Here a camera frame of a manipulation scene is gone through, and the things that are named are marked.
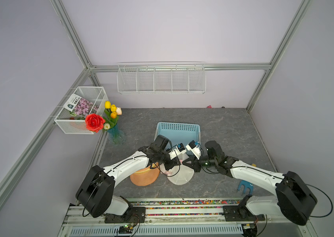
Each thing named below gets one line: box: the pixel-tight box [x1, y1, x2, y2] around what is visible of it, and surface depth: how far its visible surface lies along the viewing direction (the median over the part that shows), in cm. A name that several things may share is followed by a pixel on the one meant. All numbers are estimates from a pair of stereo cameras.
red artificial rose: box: [84, 113, 106, 133], surface depth 67 cm
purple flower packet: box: [63, 93, 99, 117], surface depth 75 cm
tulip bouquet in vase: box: [102, 100, 126, 145], surface depth 84 cm
